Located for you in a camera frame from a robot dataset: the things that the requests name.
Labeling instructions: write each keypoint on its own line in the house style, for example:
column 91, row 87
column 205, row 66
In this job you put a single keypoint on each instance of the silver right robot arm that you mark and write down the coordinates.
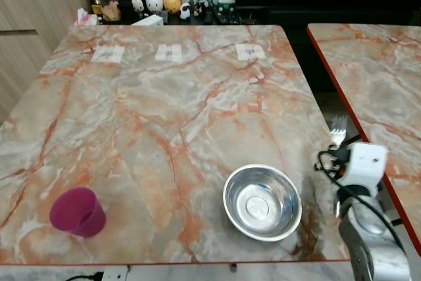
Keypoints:
column 370, row 238

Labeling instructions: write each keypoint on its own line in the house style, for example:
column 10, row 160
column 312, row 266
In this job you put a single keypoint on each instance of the stainless steel bowl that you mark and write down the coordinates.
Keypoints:
column 262, row 202

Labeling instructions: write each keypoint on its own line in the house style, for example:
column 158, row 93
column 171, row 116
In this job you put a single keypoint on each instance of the white paper marker tag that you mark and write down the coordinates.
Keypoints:
column 170, row 52
column 250, row 51
column 108, row 54

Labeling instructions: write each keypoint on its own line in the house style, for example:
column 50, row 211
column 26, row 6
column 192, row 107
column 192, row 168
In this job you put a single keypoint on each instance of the green white mug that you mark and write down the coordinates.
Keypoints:
column 227, row 4

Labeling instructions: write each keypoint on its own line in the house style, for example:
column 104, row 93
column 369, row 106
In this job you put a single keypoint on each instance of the black animal figurine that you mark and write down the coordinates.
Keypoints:
column 200, row 6

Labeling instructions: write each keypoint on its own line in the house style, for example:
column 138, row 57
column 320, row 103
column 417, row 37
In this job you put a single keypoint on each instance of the small black white figurine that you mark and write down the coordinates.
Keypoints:
column 185, row 10

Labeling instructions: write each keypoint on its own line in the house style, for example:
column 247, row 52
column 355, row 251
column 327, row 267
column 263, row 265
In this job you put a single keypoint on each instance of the orange yellow egg toy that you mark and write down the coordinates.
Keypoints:
column 172, row 1

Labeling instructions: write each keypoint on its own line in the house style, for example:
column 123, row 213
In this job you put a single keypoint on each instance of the flat white box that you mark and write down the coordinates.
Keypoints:
column 148, row 21

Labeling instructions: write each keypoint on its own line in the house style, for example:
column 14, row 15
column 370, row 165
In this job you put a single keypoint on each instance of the white egg shaped toy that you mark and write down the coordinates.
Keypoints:
column 154, row 0

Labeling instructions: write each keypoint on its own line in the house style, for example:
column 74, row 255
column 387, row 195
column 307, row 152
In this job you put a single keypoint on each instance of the black mouse plush toy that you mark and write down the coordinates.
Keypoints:
column 136, row 4

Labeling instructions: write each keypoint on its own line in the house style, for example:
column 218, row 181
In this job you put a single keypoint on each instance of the purple plastic cup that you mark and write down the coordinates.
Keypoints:
column 77, row 212

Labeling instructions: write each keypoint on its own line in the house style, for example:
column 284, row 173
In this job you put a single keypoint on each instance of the pink tissue pack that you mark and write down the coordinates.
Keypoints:
column 83, row 17

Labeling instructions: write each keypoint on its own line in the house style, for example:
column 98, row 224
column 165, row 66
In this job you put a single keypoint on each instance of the light wooden cabinet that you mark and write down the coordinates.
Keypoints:
column 29, row 31

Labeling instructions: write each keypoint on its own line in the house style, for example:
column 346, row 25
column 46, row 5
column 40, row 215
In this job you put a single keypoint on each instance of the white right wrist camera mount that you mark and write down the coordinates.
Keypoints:
column 364, row 164

